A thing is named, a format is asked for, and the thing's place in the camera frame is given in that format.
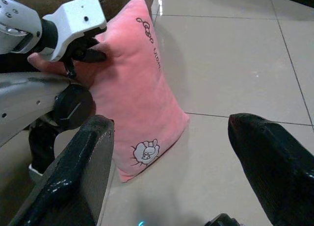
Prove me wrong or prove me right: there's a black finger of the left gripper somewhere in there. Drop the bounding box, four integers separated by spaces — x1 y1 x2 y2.
84 49 107 63
64 59 77 78

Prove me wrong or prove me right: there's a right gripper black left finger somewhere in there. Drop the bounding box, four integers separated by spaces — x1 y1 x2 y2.
9 114 115 226

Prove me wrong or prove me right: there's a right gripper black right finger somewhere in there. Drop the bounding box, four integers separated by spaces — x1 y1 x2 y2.
228 113 314 226

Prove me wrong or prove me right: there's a pink pillow with bunny print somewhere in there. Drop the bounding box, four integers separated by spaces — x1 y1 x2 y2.
27 0 189 183

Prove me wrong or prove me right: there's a silver and black robot leg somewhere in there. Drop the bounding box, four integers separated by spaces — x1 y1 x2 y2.
0 71 97 185

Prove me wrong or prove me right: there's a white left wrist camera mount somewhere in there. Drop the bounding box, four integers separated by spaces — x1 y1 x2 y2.
42 0 107 62

